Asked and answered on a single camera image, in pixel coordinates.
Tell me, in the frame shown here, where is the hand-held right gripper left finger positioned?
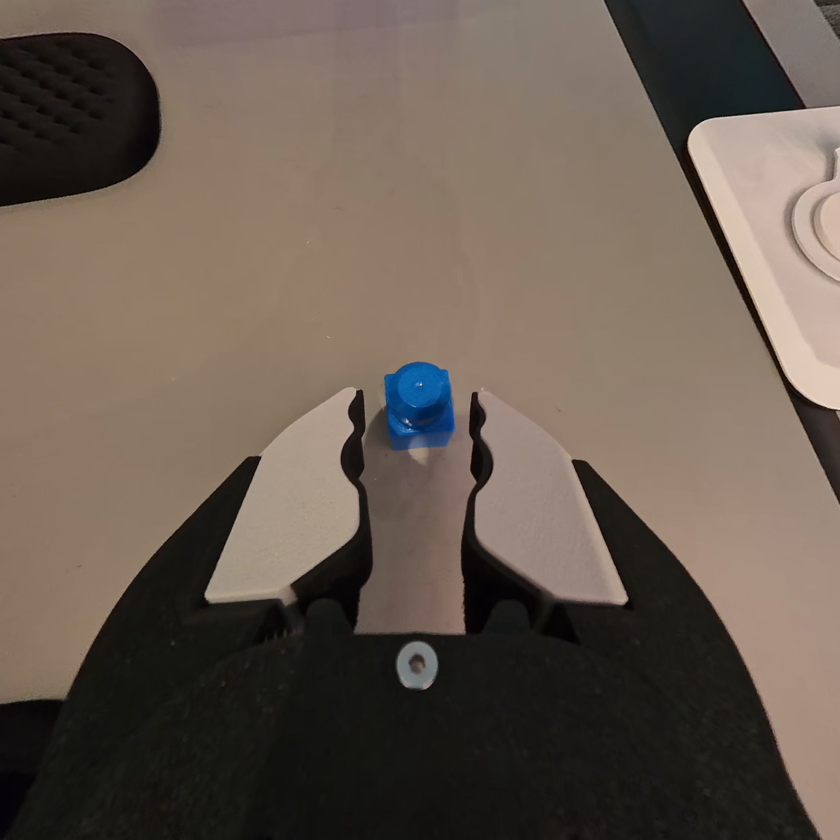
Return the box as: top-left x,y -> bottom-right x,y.
205,387 -> 374,634

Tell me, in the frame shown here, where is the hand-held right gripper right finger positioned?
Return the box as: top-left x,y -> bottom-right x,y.
461,390 -> 630,634

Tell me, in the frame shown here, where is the blue mega block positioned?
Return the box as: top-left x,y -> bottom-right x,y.
383,361 -> 457,451

